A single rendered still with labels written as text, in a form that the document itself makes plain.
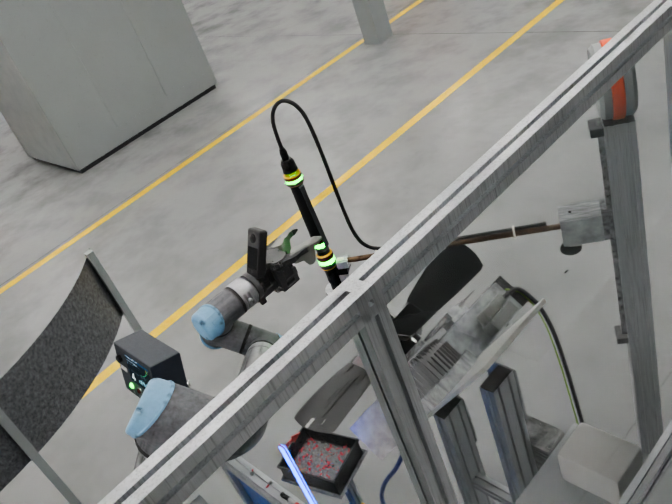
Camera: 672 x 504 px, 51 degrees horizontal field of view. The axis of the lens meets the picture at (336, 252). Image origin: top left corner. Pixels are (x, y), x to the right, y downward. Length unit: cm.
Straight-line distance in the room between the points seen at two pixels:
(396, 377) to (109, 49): 731
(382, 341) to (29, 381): 269
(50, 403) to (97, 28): 517
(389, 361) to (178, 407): 55
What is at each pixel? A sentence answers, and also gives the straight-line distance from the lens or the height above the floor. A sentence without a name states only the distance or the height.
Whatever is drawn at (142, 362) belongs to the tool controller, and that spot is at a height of 125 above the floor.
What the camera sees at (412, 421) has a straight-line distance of 97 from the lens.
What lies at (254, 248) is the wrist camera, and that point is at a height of 172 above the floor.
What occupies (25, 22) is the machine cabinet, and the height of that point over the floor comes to 156.
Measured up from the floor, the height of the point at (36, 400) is 74.
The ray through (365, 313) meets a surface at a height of 202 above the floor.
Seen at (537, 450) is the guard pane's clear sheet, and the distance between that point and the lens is 134.
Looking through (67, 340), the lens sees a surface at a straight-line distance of 358.
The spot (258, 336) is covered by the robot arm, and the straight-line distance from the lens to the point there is 169.
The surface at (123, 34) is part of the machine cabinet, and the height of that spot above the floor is 104.
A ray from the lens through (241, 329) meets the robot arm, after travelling 169.
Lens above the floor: 253
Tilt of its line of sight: 33 degrees down
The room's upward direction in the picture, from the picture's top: 21 degrees counter-clockwise
